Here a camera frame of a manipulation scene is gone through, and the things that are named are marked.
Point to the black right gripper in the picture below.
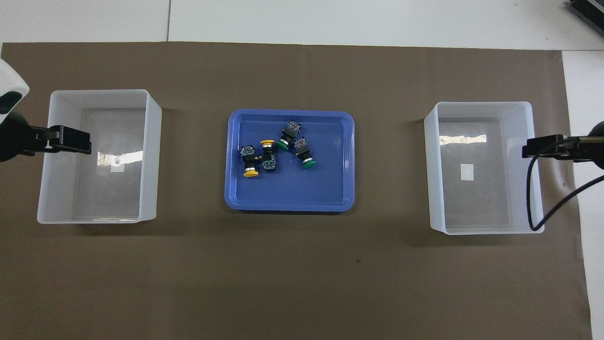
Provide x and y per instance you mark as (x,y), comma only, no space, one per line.
(594,148)

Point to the blue plastic tray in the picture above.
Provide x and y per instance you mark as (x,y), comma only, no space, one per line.
(302,189)

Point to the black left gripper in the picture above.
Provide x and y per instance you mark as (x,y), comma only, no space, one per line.
(14,137)

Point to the dark ridged device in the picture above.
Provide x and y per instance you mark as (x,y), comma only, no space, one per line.
(590,12)

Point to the yellow push button switch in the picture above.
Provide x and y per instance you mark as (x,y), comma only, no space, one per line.
(249,163)
(269,163)

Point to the green push button switch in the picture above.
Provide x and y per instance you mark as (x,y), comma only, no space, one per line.
(303,152)
(289,133)

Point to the small white label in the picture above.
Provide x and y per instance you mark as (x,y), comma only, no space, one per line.
(467,172)
(117,165)

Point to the translucent white plastic box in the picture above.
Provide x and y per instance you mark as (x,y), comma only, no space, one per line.
(56,189)
(519,189)

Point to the brown table mat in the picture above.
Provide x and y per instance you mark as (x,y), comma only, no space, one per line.
(302,274)

